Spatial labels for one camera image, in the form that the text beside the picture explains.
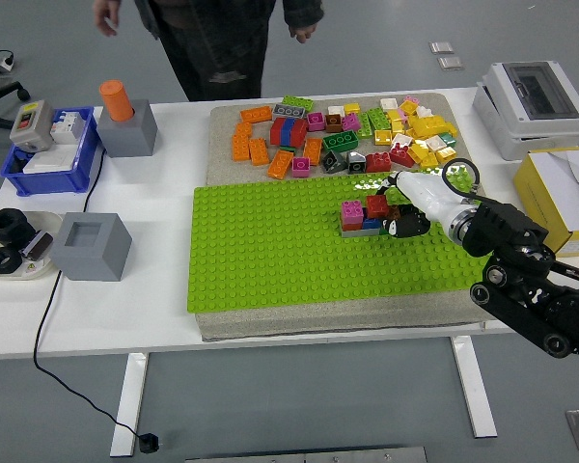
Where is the red square toy brick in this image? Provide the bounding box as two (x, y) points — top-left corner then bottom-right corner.
(365, 194), (391, 219)
(390, 144), (414, 168)

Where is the white circuit breaker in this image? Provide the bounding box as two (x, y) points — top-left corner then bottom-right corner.
(50, 110), (86, 145)

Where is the small black hex nut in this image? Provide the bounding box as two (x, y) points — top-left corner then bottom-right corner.
(0, 247), (24, 276)

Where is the blue plastic bin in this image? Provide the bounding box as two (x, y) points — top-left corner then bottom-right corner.
(0, 105), (101, 197)

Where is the person's left hand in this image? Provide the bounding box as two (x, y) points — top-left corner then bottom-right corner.
(289, 21), (317, 45)

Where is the white table leg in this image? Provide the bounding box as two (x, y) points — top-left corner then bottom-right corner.
(451, 336), (498, 439)
(109, 352), (151, 457)

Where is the yellow large toy brick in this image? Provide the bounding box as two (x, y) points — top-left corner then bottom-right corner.
(409, 115), (453, 139)

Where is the long metal floor plate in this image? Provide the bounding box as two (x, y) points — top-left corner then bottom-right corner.
(185, 446), (428, 463)

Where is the dark green long toy brick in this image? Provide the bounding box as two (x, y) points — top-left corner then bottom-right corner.
(320, 130), (358, 153)

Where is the orange cylinder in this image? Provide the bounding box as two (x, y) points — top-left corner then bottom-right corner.
(99, 80), (135, 123)

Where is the grey switch box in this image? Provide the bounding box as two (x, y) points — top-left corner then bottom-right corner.
(9, 99), (55, 153)

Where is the large black hex nut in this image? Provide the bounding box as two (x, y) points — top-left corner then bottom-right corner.
(0, 207), (28, 247)

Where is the grey-brown foam mat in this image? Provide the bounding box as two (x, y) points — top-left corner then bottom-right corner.
(200, 91), (527, 343)

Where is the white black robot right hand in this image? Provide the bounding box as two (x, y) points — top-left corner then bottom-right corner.
(374, 171), (479, 239)

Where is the black cord with plug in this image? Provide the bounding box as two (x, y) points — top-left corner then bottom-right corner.
(32, 147), (159, 454)

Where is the yellow white cardboard box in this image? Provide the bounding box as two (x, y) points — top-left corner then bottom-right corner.
(512, 147), (579, 258)

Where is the white electrical enclosure box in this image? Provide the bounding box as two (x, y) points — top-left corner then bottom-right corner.
(472, 60), (579, 161)

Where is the black office chair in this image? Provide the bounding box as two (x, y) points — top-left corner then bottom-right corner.
(0, 15), (31, 130)

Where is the black sloped toy brick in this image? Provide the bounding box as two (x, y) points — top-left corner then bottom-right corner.
(345, 150), (367, 175)

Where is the green studded baseplate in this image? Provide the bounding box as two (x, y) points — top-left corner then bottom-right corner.
(186, 166), (501, 314)

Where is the person's right hand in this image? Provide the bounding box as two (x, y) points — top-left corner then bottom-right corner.
(93, 0), (120, 38)

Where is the person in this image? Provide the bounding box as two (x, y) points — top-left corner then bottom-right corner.
(92, 0), (325, 103)

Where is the white wall switch plate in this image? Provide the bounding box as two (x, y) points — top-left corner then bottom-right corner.
(22, 147), (76, 175)

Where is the white oval tray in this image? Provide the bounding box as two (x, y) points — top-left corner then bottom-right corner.
(0, 210), (64, 282)

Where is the dark green sloped toy brick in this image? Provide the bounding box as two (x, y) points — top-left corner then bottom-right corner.
(320, 150), (346, 174)

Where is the grey cube with square recess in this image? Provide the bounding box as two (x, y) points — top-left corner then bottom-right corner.
(50, 211), (133, 282)

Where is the grey cube holder block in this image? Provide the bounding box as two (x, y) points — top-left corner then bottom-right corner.
(96, 100), (158, 158)

